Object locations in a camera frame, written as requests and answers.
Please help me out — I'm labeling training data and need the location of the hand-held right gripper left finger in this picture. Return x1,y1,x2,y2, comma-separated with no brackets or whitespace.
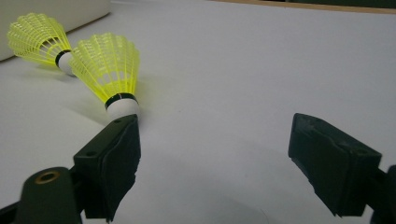
73,113,142,223

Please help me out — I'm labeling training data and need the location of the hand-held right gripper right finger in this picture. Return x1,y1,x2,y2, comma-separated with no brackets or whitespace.
288,112,383,217

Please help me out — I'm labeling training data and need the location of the yellow plastic shuttlecock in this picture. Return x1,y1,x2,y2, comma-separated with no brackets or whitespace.
7,12,76,77
68,32,141,120

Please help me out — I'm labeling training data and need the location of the white plastic storage bin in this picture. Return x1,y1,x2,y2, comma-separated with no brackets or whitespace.
0,0,111,63

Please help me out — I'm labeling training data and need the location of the white board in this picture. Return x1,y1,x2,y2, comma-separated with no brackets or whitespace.
0,0,396,224

